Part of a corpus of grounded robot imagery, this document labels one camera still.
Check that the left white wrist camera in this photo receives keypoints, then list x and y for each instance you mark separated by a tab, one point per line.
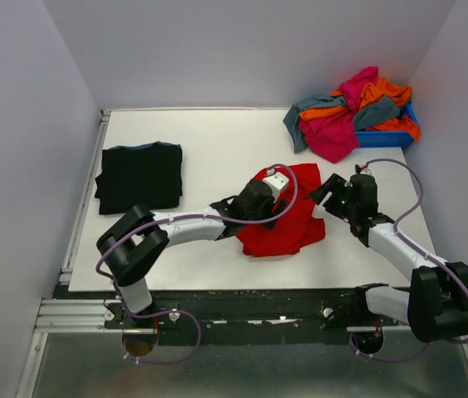
276	181

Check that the red t-shirt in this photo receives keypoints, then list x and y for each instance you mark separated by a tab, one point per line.
294	230

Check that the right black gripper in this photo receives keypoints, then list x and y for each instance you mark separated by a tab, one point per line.
335	183

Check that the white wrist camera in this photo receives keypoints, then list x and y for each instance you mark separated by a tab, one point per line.
276	181
362	169

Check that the grey-blue t-shirt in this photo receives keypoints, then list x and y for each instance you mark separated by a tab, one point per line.
336	113

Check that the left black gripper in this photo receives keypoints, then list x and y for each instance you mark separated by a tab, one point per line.
277	210

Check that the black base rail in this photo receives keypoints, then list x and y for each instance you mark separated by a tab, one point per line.
256	317

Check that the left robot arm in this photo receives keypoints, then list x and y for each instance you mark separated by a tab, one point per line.
135	242

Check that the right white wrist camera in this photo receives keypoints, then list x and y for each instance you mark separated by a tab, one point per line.
362	169

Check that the blue plastic bin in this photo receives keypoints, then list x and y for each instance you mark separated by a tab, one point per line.
399	132

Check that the orange t-shirt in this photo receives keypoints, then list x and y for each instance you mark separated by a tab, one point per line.
400	95

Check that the magenta t-shirt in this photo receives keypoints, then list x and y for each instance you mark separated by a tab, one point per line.
322	138

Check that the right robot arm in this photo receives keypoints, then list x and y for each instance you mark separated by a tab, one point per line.
435	306

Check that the folded blue t-shirt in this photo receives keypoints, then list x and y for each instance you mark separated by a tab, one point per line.
145	145

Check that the folded black t-shirt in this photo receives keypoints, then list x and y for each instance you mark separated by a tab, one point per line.
150	176

